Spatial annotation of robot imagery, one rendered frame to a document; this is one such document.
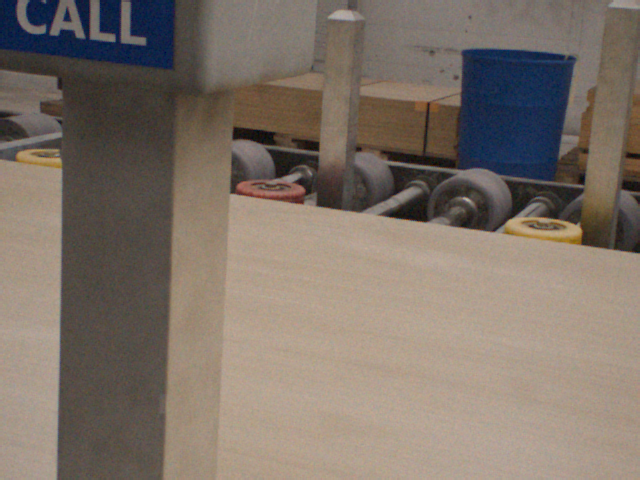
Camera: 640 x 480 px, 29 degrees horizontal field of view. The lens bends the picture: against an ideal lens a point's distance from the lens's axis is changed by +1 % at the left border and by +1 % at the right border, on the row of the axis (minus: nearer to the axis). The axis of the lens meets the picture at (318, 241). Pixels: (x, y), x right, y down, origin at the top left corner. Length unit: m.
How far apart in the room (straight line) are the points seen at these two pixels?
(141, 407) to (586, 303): 0.76
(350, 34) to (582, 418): 0.76
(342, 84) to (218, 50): 1.18
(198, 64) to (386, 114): 6.22
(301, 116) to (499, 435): 5.99
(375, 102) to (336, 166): 5.05
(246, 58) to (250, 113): 6.54
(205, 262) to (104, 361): 0.04
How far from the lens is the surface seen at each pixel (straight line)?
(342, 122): 1.49
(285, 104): 6.75
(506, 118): 5.89
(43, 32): 0.32
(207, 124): 0.34
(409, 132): 6.50
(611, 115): 1.40
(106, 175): 0.34
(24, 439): 0.74
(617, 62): 1.40
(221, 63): 0.31
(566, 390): 0.87
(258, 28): 0.33
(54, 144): 2.01
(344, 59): 1.48
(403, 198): 1.89
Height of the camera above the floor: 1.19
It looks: 14 degrees down
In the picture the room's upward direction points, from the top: 4 degrees clockwise
